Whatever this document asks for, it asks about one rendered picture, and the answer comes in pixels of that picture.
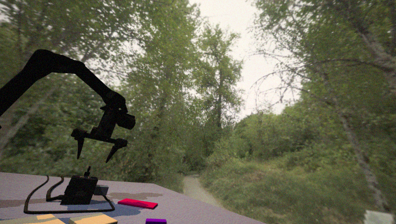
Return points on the red rectangular block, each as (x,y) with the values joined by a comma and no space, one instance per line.
(137,203)

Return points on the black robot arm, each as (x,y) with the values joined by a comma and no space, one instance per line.
(44,62)

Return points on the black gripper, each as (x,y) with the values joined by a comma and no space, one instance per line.
(104,130)

